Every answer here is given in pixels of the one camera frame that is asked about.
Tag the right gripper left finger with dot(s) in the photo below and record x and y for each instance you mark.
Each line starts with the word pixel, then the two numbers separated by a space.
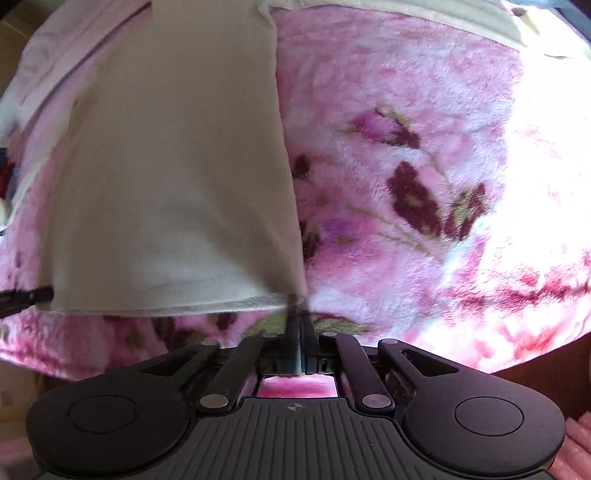
pixel 264 354

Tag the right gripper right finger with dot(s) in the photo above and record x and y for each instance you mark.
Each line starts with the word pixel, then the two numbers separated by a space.
pixel 344 357

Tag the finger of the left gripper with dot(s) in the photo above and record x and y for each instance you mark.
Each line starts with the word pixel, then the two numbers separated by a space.
pixel 14 301

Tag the beige shirt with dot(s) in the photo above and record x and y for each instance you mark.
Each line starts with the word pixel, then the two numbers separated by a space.
pixel 174 195

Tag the pink floral blanket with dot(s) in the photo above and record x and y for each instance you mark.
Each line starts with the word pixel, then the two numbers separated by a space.
pixel 442 184

